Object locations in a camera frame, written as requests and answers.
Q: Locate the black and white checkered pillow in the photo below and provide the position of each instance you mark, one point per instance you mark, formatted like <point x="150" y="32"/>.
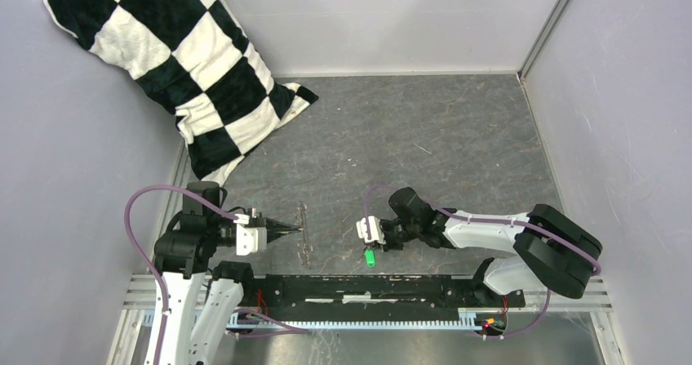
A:
<point x="194" y="59"/>

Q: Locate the aluminium frame rail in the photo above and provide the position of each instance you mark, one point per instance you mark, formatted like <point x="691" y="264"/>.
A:
<point x="141" y="291"/>

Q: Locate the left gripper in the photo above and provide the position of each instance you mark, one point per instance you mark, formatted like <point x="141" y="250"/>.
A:
<point x="273" y="233"/>

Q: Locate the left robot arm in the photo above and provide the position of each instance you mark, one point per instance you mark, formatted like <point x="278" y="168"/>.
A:
<point x="194" y="301"/>

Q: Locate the key with green tag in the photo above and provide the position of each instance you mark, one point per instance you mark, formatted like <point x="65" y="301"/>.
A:
<point x="369" y="257"/>

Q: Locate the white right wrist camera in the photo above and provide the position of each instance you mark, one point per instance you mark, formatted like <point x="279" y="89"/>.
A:
<point x="369" y="231"/>

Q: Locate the metal key organizer plate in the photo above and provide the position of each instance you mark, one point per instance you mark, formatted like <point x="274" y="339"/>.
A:
<point x="305" y="248"/>

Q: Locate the aluminium corner profile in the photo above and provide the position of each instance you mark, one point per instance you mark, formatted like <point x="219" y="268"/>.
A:
<point x="549" y="26"/>

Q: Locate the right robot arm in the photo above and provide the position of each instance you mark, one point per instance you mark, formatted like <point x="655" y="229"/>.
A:
<point x="544" y="248"/>

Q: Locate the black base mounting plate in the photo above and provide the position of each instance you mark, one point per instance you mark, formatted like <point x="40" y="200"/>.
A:
<point x="372" y="298"/>

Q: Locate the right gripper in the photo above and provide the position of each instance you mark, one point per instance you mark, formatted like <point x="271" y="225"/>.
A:
<point x="388" y="246"/>

